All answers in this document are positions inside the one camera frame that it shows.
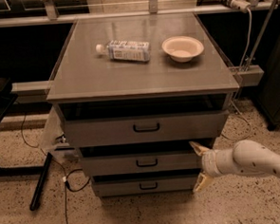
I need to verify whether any dark cabinet at right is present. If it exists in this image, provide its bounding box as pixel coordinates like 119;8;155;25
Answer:
257;34;280;131

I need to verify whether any black floor cable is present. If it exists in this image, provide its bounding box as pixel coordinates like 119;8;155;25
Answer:
18;109;94;224

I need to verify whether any black stand leg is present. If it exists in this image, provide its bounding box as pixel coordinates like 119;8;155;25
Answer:
29;153;52;211

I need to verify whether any white paper bowl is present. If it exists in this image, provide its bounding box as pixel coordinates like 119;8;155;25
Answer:
161;36;205;63

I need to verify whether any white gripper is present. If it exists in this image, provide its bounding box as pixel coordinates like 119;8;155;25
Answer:
190;141;230;192

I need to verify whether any metal diagonal pole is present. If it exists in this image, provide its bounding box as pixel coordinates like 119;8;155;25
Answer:
239;0;279;71

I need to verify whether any grey top drawer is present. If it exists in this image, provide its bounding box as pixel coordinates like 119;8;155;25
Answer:
61;96;229;147

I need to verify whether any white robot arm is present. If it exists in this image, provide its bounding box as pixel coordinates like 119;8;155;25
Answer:
190;140;280;191

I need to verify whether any white power cable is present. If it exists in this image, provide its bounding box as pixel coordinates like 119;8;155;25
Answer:
234;8;256;73

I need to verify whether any clear plastic water bottle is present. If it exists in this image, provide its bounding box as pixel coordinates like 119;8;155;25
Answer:
95;40;150;63

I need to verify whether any grey drawer cabinet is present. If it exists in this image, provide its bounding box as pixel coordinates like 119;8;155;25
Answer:
42;9;247;203

